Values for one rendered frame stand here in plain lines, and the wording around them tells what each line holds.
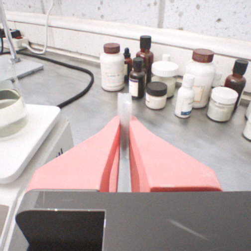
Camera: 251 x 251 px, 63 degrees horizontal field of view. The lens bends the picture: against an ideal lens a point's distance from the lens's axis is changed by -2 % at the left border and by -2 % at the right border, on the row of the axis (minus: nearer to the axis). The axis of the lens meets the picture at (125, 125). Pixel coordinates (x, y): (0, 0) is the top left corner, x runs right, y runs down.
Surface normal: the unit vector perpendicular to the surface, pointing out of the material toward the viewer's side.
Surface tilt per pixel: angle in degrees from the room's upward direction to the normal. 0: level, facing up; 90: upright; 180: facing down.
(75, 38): 90
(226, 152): 0
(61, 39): 90
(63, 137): 90
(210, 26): 90
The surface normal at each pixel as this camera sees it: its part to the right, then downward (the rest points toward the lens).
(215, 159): 0.00, -0.81
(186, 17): -0.54, 0.50
